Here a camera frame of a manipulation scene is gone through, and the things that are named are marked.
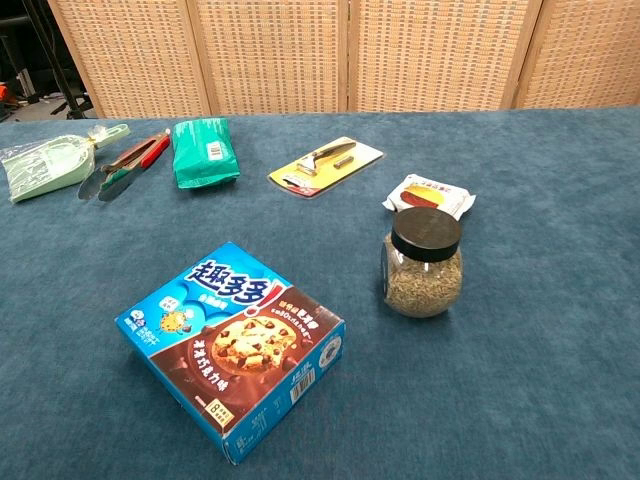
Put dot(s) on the blue table cloth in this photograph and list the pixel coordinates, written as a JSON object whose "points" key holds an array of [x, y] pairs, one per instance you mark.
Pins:
{"points": [[500, 375]]}

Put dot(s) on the black tripod stand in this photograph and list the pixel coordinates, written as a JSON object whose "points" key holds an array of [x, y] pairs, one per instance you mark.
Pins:
{"points": [[60, 65]]}

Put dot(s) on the razor in yellow blister pack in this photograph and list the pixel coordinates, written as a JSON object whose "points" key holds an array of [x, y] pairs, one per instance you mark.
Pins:
{"points": [[325, 164]]}

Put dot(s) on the woven rattan folding screen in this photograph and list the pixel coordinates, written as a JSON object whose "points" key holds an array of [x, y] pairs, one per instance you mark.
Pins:
{"points": [[350, 50]]}

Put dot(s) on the blue chocolate chip cookie box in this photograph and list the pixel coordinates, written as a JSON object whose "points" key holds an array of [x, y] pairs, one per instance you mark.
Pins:
{"points": [[240, 345]]}

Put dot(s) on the white snack packet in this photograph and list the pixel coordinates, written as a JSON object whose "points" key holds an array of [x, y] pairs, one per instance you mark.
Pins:
{"points": [[430, 196]]}

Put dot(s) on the green foil pouch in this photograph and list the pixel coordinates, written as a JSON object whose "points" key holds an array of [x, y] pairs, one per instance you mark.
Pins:
{"points": [[204, 152]]}

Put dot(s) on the light green scoop in bag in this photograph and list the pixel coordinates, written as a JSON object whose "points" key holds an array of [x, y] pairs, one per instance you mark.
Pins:
{"points": [[47, 165]]}

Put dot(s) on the glass spice jar black lid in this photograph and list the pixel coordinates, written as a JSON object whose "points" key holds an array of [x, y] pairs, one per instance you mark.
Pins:
{"points": [[421, 270]]}

